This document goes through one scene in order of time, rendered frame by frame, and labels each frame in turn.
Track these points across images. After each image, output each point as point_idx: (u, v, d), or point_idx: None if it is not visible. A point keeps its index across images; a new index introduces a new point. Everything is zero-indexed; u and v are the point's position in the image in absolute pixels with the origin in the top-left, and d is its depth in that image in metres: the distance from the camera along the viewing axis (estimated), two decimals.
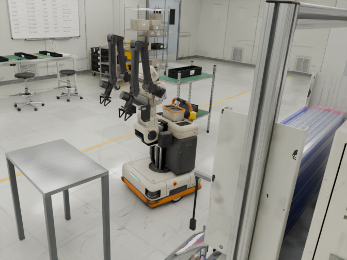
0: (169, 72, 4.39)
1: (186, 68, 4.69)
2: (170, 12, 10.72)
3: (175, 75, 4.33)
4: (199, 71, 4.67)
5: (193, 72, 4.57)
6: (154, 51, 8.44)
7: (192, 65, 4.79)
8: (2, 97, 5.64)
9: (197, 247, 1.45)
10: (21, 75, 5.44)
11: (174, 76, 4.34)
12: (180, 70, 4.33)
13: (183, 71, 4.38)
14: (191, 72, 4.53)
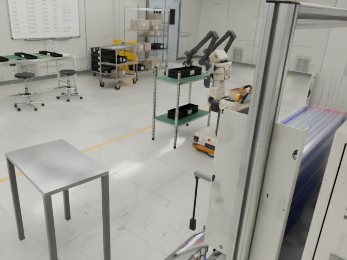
0: (169, 72, 4.39)
1: (186, 68, 4.69)
2: (170, 12, 10.72)
3: (175, 75, 4.33)
4: (199, 71, 4.67)
5: (193, 72, 4.57)
6: (154, 51, 8.44)
7: (192, 65, 4.79)
8: (2, 97, 5.64)
9: (197, 247, 1.45)
10: (21, 75, 5.44)
11: (174, 76, 4.34)
12: (180, 70, 4.33)
13: (183, 71, 4.38)
14: (191, 72, 4.53)
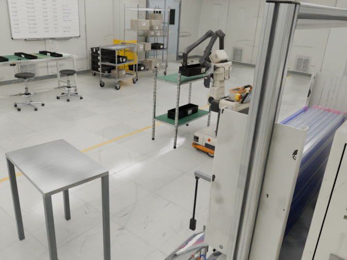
0: (179, 69, 4.25)
1: (196, 66, 4.55)
2: (170, 12, 10.72)
3: (186, 72, 4.19)
4: None
5: (204, 70, 4.43)
6: (154, 51, 8.44)
7: None
8: (2, 97, 5.64)
9: (197, 247, 1.45)
10: (21, 75, 5.44)
11: (186, 74, 4.20)
12: (191, 68, 4.19)
13: (194, 69, 4.24)
14: (202, 70, 4.40)
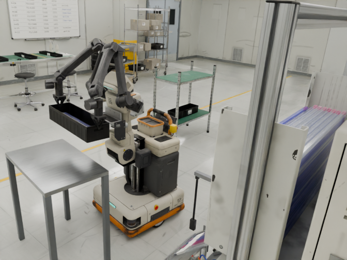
0: (89, 132, 2.03)
1: (59, 115, 2.29)
2: (170, 12, 10.72)
3: (105, 132, 2.12)
4: (74, 111, 2.47)
5: (83, 117, 2.38)
6: (154, 51, 8.44)
7: (49, 106, 2.37)
8: (2, 97, 5.64)
9: (197, 247, 1.45)
10: (21, 75, 5.44)
11: (104, 134, 2.12)
12: (104, 119, 2.16)
13: None
14: (86, 118, 2.35)
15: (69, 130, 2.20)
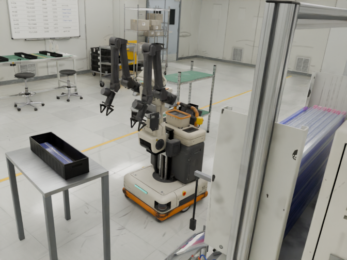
0: (66, 169, 2.00)
1: (38, 147, 2.26)
2: (170, 12, 10.72)
3: (84, 167, 2.09)
4: (55, 141, 2.44)
5: (64, 148, 2.35)
6: None
7: (29, 137, 2.34)
8: (2, 97, 5.64)
9: (197, 247, 1.45)
10: (21, 75, 5.44)
11: (83, 169, 2.09)
12: (83, 154, 2.13)
13: (79, 153, 2.17)
14: (67, 149, 2.31)
15: (49, 164, 2.17)
